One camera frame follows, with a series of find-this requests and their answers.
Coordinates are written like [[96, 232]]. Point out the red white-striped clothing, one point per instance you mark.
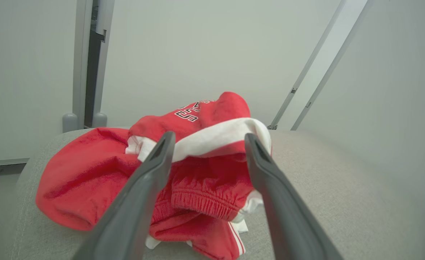
[[82, 180]]

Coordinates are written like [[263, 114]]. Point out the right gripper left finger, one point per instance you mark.
[[140, 202]]

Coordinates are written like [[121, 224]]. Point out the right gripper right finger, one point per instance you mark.
[[281, 206]]

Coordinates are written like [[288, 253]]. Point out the grey vertical frame post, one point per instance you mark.
[[78, 72]]

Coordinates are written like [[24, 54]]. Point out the grey metal rail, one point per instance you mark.
[[328, 72], [306, 68]]

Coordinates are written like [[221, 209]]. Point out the grey fabric sofa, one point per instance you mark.
[[324, 180]]

